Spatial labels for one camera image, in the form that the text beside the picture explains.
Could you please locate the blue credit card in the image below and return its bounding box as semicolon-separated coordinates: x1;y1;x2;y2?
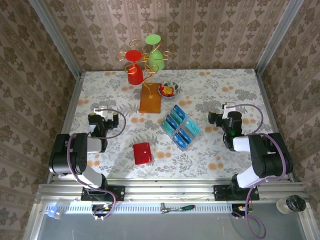
173;104;188;120
172;133;190;152
165;116;180;131
178;127;194;143

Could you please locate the teal credit card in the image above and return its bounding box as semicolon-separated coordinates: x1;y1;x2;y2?
183;117;202;137
169;112;185;125
160;121;175;138

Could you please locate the clear acrylic card stand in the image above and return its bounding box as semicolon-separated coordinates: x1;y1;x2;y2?
159;103;203;153

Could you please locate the red leather card holder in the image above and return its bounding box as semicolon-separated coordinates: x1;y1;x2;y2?
132;141;153;166

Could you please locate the floral patterned tablecloth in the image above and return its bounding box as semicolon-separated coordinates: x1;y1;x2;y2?
58;68;292;180

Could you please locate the red wine glass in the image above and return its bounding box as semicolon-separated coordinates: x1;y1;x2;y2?
124;49;145;87

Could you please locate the small patterned bowl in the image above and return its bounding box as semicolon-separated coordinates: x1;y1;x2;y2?
157;80;181;99

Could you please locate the green wine glass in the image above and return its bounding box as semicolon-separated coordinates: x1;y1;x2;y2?
144;34;166;71

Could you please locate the black yellow power connector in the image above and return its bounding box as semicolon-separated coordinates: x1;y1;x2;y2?
231;203;252;218
91;203;113;218

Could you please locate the aluminium front beam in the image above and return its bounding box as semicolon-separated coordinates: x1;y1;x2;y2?
34;177;308;204

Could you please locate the clear plastic cup dark lid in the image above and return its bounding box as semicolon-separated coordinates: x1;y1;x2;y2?
275;194;307;215

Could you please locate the small blue white device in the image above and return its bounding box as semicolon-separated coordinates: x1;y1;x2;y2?
44;204;66;221

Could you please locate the grey metal bench panel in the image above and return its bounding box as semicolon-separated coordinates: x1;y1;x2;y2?
37;202;310;240

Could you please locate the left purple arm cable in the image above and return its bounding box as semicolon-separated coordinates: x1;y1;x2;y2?
66;108;127;222

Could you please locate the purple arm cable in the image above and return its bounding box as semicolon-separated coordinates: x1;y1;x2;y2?
231;103;288;240
66;108;127;222

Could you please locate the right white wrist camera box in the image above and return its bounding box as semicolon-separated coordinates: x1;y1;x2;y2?
222;101;236;119

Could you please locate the aluminium table side rail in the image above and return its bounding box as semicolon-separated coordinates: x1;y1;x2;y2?
46;72;85;185
253;67;296;183

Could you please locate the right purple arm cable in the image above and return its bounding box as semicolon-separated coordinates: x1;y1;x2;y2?
231;103;288;240

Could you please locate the gold wire rack wooden base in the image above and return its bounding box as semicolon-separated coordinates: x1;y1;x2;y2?
117;38;173;115

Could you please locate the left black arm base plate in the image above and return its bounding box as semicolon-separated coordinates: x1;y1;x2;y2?
81;185;126;202

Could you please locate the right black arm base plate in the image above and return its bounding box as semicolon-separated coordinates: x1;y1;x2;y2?
213;184;260;202

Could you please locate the aluminium frame post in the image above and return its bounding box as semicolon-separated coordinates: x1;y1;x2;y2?
254;0;305;76
28;0;83;79

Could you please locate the white slotted cable duct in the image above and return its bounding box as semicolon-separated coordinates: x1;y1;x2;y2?
63;201;233;215

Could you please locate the ratchet wrench green black handle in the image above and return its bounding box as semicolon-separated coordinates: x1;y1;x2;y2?
160;202;196;215

